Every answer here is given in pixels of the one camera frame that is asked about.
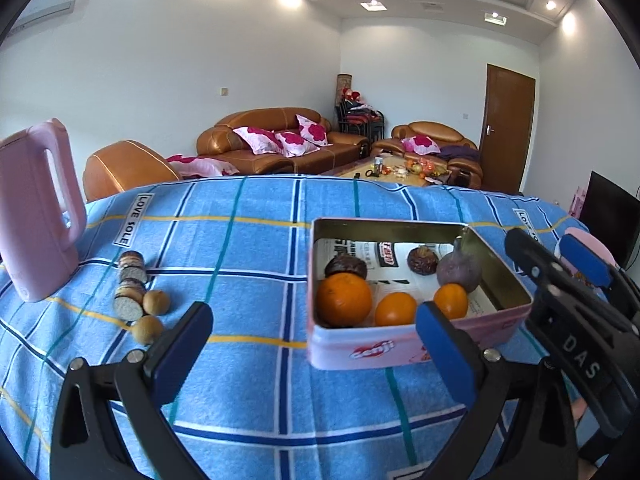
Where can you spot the brown wooden door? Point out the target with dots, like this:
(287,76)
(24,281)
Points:
(505,110)

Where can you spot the stacked black chairs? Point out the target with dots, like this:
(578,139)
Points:
(357,120)

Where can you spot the orange and red fruit pile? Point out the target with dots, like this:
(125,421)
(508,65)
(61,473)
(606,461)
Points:
(420,166)

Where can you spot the wooden coffee table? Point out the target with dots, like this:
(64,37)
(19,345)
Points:
(360,167)

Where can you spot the purple passion fruit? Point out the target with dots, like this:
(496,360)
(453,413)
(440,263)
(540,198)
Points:
(457,272)

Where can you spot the tall patterned vase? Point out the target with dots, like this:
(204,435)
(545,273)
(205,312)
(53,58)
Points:
(344,84)

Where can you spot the drink can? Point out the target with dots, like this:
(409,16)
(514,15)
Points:
(378,163)

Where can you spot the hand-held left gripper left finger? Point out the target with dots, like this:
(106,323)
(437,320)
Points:
(182,355)

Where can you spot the brown leather sofa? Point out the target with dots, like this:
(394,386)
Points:
(260,117)

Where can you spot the pink electric kettle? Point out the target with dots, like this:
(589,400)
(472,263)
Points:
(30,210)

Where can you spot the small tan round fruit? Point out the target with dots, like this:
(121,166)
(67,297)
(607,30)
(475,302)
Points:
(156,302)
(147,330)

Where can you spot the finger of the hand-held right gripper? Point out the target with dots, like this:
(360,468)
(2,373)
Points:
(575,355)
(585,260)

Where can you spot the dark brown round fruit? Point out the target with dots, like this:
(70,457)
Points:
(345,265)

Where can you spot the purple cloth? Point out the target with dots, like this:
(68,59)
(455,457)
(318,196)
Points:
(460,151)

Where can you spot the brown wrinkled fruit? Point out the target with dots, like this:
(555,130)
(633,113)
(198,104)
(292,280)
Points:
(422,260)

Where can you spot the blue checked tablecloth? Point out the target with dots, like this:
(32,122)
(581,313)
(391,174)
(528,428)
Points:
(240,270)

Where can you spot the black television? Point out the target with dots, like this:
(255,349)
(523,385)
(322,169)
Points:
(607,200)

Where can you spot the pink tin box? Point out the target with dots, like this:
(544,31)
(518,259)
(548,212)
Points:
(360,352)

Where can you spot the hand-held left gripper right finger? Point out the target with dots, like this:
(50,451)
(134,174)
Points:
(445,355)

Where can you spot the small orange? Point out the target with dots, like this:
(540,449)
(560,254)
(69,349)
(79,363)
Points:
(450,300)
(395,309)

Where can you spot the square ceiling light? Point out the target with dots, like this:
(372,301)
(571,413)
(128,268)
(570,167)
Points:
(495,19)
(372,6)

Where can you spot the pink floral pillow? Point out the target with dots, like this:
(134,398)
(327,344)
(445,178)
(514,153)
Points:
(312,130)
(255,140)
(420,144)
(295,143)

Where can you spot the brown leather armchair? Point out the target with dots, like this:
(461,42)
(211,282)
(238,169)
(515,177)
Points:
(125,170)
(430,130)

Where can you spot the round ceiling spotlight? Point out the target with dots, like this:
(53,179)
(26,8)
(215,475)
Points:
(550,5)

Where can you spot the red plush toy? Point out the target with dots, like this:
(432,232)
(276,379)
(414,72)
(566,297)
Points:
(351,94)

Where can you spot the large orange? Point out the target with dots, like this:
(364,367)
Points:
(345,300)

